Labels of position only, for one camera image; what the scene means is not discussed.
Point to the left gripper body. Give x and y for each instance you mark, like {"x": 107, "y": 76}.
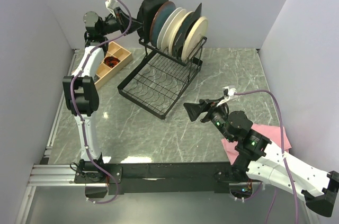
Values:
{"x": 116, "y": 23}

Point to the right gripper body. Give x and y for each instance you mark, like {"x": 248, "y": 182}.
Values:
{"x": 216, "y": 114}

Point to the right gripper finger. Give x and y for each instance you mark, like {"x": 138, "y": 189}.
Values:
{"x": 195, "y": 112}
{"x": 202, "y": 103}

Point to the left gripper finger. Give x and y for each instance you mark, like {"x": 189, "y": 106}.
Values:
{"x": 132, "y": 20}
{"x": 136, "y": 27}

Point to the round red rimmed plate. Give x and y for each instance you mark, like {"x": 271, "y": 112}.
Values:
{"x": 143, "y": 17}

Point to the black square floral plate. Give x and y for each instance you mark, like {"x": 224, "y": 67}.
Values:
{"x": 156, "y": 5}

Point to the white fluted plate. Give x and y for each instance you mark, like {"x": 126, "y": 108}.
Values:
{"x": 165, "y": 26}

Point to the teal brown rimmed plate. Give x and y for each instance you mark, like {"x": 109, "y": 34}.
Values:
{"x": 159, "y": 19}

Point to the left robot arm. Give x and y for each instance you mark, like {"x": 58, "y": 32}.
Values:
{"x": 80, "y": 92}

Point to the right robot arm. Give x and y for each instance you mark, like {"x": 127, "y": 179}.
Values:
{"x": 259, "y": 158}

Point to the wooden compartment tray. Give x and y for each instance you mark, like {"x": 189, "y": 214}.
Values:
{"x": 100, "y": 64}

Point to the cream round plate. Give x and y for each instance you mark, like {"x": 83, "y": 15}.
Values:
{"x": 177, "y": 25}

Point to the pink cloth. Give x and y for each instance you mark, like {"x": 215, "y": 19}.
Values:
{"x": 272, "y": 132}

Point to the beige front plate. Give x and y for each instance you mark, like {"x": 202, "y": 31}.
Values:
{"x": 195, "y": 35}

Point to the black base bar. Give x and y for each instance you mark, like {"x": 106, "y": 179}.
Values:
{"x": 124, "y": 178}

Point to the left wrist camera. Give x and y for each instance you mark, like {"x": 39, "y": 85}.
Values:
{"x": 111, "y": 5}

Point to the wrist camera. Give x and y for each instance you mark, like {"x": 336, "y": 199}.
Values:
{"x": 229, "y": 94}
{"x": 111, "y": 5}

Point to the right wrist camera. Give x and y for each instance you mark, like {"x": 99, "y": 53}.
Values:
{"x": 229, "y": 94}

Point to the black wire dish rack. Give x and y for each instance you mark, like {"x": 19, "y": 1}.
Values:
{"x": 159, "y": 81}

